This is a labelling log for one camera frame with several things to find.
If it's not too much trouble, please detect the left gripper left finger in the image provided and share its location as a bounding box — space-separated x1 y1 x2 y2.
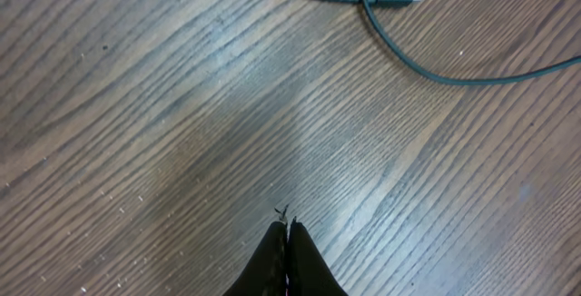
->
223 222 287 296

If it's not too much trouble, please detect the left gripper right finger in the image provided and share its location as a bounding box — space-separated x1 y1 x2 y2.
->
286 219 347 296

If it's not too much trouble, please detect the black cable bundle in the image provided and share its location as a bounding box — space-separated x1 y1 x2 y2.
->
242 0 581 87

